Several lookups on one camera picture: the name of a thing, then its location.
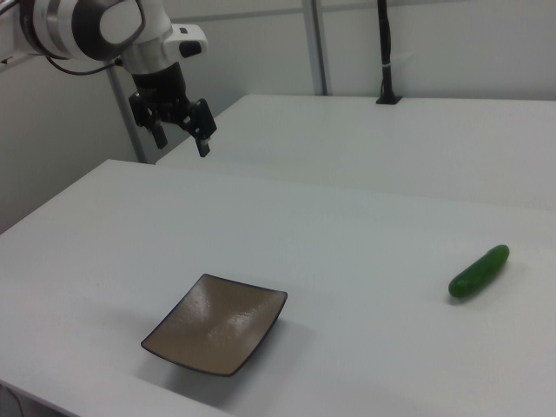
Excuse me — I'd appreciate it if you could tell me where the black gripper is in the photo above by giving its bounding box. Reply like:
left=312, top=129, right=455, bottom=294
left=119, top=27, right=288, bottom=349
left=128, top=63, right=219, bottom=158

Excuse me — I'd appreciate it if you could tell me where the green cucumber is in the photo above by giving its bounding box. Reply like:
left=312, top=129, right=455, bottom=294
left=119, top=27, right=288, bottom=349
left=447, top=243, right=511, bottom=300

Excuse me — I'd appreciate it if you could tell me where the square brown ceramic plate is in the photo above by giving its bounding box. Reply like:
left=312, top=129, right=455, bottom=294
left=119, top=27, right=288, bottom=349
left=140, top=273, right=288, bottom=378

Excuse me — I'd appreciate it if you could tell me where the black pole with base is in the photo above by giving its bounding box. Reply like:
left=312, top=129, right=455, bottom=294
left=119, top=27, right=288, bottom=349
left=374, top=0, right=403, bottom=106

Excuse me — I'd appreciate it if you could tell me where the grey metal partition post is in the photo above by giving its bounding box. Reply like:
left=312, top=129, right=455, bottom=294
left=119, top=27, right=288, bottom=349
left=301, top=0, right=328, bottom=96
left=105, top=71, right=149, bottom=165

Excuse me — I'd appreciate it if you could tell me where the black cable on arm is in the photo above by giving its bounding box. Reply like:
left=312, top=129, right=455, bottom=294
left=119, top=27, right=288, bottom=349
left=44, top=55, right=122, bottom=76

